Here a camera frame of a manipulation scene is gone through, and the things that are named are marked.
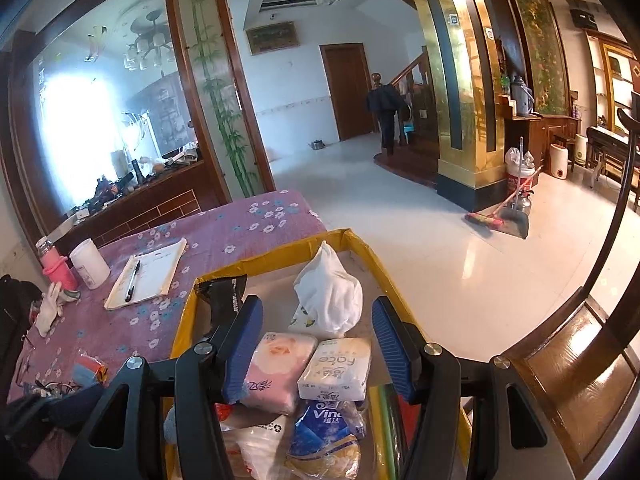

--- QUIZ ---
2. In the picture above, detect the red plastic bag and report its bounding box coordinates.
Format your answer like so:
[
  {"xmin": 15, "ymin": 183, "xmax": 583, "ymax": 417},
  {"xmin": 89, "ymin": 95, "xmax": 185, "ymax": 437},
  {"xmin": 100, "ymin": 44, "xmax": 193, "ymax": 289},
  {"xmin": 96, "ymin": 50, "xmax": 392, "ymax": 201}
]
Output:
[{"xmin": 215, "ymin": 403, "xmax": 233, "ymax": 422}]

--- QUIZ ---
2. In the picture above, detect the colourful sponge pack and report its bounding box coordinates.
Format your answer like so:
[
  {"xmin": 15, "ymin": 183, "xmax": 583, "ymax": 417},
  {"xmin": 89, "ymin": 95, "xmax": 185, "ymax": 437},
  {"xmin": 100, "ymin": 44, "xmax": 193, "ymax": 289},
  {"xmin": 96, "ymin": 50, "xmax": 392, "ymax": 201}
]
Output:
[{"xmin": 368, "ymin": 384, "xmax": 420, "ymax": 479}]

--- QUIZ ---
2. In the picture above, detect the pink tissue pack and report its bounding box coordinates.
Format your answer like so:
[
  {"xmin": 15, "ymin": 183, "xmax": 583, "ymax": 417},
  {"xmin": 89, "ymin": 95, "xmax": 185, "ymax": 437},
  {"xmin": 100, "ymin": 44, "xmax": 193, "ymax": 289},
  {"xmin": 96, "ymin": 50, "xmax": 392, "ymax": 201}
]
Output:
[{"xmin": 241, "ymin": 332, "xmax": 318, "ymax": 416}]

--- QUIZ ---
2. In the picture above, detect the white Face tissue pack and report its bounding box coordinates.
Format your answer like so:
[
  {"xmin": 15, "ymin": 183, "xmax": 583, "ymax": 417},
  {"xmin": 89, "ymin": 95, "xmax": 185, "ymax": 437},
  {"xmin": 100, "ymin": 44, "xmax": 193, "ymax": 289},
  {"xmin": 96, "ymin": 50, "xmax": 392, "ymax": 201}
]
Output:
[{"xmin": 297, "ymin": 338, "xmax": 371, "ymax": 402}]

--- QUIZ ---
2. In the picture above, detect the blue white tissue pack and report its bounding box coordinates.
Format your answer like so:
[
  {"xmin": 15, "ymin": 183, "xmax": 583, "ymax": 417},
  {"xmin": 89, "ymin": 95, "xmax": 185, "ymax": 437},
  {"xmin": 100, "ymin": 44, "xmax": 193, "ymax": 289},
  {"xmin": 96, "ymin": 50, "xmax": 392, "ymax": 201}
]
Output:
[{"xmin": 284, "ymin": 401, "xmax": 367, "ymax": 479}]

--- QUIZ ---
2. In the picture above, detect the white plastic bag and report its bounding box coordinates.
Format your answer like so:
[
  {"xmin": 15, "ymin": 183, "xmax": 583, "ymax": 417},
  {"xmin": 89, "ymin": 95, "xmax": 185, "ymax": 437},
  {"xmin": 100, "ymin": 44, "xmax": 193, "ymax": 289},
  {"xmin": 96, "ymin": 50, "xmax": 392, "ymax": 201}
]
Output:
[{"xmin": 288, "ymin": 242, "xmax": 363, "ymax": 339}]

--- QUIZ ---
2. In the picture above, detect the blue sponge pack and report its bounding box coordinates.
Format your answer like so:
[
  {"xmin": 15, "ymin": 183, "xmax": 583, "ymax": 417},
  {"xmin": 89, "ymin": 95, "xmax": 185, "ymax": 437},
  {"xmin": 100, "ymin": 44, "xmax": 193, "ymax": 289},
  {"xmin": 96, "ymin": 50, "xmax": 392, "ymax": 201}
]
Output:
[{"xmin": 72, "ymin": 353, "xmax": 108, "ymax": 387}]

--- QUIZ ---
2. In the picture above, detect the wooden chair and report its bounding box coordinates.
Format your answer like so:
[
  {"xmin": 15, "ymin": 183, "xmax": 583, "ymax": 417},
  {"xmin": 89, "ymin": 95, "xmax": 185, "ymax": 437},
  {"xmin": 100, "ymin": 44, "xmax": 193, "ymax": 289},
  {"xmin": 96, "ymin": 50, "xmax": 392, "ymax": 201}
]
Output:
[{"xmin": 497, "ymin": 107, "xmax": 639, "ymax": 479}]

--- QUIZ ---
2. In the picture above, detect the black pen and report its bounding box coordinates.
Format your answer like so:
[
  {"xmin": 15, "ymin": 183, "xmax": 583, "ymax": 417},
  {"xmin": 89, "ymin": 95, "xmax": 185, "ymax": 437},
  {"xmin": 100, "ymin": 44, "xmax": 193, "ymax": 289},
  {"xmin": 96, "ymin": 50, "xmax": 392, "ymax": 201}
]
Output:
[{"xmin": 125, "ymin": 259, "xmax": 141, "ymax": 304}]

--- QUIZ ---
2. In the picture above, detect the black sofa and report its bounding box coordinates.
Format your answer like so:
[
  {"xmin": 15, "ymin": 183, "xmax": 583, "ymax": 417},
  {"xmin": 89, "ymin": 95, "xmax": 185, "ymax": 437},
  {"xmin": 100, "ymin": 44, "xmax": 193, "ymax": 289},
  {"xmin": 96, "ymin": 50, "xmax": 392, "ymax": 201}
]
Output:
[{"xmin": 0, "ymin": 274, "xmax": 41, "ymax": 405}]

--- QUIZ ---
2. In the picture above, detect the paper notepad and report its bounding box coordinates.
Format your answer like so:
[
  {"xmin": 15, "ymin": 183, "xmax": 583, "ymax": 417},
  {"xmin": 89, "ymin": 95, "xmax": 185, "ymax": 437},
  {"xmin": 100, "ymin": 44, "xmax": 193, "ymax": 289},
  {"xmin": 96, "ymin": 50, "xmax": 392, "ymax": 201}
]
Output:
[{"xmin": 104, "ymin": 237, "xmax": 186, "ymax": 311}]

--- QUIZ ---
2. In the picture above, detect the black foil bag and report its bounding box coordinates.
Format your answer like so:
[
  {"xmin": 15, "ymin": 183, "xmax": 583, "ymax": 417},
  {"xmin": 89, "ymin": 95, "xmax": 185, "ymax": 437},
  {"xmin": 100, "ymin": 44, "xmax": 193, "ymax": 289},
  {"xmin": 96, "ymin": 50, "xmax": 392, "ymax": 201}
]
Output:
[{"xmin": 194, "ymin": 274, "xmax": 247, "ymax": 336}]

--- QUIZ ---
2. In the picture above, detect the white plastic jar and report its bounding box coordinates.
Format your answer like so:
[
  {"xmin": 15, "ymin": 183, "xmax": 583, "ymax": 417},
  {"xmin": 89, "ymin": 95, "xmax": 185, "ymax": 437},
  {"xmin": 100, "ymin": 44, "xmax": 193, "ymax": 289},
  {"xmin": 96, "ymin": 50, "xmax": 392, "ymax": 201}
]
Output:
[{"xmin": 70, "ymin": 238, "xmax": 111, "ymax": 290}]

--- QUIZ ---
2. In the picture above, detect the pink water bottle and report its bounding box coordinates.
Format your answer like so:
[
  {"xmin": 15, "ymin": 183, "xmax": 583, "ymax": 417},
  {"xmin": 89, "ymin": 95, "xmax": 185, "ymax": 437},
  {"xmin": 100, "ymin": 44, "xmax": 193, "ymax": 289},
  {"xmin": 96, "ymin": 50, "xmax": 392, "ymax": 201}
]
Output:
[{"xmin": 36, "ymin": 236, "xmax": 78, "ymax": 290}]

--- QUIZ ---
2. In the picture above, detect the yellow cardboard box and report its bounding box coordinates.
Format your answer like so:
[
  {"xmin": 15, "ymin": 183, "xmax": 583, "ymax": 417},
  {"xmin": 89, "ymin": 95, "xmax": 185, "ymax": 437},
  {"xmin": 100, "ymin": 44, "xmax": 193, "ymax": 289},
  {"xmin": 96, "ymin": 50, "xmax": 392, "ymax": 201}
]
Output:
[{"xmin": 165, "ymin": 229, "xmax": 471, "ymax": 479}]

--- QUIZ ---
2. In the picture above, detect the broom and dustpan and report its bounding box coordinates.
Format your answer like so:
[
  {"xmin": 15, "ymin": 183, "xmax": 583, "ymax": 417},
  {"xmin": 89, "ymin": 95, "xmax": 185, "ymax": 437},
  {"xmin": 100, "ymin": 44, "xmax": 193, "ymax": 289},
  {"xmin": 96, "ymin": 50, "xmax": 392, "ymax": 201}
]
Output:
[{"xmin": 464, "ymin": 138, "xmax": 542, "ymax": 240}]

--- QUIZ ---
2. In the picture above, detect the purple floral tablecloth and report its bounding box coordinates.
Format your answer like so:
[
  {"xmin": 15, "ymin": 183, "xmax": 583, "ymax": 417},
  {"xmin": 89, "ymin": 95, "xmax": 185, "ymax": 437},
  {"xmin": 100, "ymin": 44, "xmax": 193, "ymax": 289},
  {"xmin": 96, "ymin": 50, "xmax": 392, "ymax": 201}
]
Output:
[{"xmin": 6, "ymin": 188, "xmax": 329, "ymax": 406}]

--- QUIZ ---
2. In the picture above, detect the person in dark clothes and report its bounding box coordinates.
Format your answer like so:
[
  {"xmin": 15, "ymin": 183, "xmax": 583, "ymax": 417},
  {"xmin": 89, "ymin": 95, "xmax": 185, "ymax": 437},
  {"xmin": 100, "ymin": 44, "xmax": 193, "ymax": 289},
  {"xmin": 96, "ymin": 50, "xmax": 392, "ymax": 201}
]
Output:
[{"xmin": 366, "ymin": 73, "xmax": 407, "ymax": 157}]

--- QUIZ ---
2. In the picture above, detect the brown wooden door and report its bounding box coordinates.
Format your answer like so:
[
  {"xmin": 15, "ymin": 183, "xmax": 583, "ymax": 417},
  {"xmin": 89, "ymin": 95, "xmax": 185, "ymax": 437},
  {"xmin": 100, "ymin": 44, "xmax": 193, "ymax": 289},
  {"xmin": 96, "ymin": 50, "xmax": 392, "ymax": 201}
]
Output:
[{"xmin": 320, "ymin": 44, "xmax": 376, "ymax": 141}]

